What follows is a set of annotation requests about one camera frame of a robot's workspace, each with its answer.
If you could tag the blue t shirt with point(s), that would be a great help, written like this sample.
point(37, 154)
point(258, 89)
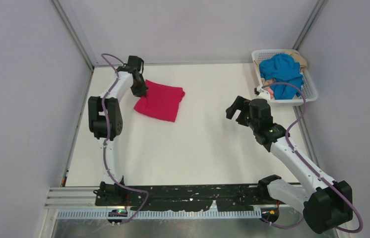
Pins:
point(284, 71)

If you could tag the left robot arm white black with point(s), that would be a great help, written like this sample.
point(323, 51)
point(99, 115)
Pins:
point(106, 124)

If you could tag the beige t shirt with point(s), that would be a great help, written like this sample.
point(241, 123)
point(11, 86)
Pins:
point(259, 56)

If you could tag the aluminium frame rail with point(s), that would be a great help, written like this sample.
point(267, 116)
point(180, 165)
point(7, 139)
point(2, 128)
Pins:
point(72, 197)

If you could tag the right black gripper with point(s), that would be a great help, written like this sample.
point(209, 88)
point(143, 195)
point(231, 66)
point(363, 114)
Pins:
point(241, 104)

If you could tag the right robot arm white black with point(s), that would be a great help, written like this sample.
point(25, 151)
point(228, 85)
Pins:
point(323, 202)

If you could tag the salmon pink t shirt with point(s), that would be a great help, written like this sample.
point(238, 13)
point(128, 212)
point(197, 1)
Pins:
point(270, 91)

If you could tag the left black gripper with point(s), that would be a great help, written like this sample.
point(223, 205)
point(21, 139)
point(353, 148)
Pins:
point(141, 92)

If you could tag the white slotted cable duct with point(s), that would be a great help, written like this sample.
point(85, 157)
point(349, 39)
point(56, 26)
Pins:
point(148, 215)

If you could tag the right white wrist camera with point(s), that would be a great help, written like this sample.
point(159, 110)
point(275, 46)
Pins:
point(261, 93)

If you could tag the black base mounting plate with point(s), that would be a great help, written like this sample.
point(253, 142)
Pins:
point(189, 198)

